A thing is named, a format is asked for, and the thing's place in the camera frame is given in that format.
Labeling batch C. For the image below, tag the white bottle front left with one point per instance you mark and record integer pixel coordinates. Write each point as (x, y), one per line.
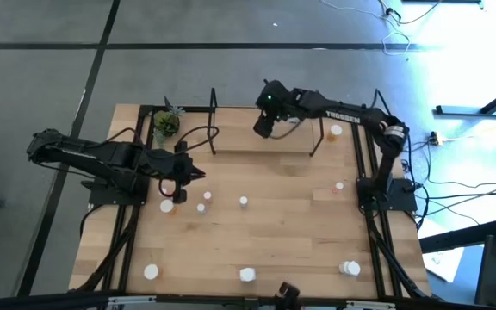
(150, 272)

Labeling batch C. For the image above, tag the silver metal bracket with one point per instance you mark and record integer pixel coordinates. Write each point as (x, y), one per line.
(370, 305)
(132, 300)

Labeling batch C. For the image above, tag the floor power plug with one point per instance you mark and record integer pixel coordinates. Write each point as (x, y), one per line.
(434, 138)

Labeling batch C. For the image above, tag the black desk stand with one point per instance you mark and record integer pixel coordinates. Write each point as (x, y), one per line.
(459, 110)

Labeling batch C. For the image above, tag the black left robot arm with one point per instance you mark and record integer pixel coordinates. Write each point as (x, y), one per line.
(101, 157)

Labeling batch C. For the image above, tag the white medicine bottle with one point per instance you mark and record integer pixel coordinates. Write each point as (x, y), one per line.
(247, 274)
(294, 122)
(352, 268)

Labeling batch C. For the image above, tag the potted green succulent plant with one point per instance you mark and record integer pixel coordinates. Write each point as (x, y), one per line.
(166, 124)

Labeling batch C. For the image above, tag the small green bottle white cap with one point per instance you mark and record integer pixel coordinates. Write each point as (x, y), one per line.
(201, 208)
(243, 200)

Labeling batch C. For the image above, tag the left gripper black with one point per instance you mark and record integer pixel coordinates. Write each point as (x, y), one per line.
(179, 172)

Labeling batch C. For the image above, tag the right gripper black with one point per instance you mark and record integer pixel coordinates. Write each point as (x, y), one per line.
(274, 103)

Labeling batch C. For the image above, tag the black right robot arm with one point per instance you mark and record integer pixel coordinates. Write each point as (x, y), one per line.
(342, 115)

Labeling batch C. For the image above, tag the wooden shelf black metal frame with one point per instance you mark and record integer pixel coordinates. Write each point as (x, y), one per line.
(231, 133)

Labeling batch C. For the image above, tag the black floor bar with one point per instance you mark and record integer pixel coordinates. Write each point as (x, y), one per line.
(459, 236)

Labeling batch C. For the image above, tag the black table edge beam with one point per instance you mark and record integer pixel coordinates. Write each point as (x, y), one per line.
(37, 303)

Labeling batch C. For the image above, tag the white paper sheet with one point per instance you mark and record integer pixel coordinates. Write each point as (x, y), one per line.
(444, 264)

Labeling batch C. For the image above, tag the large orange bottle white cap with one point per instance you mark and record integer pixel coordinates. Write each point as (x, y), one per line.
(167, 207)
(336, 129)

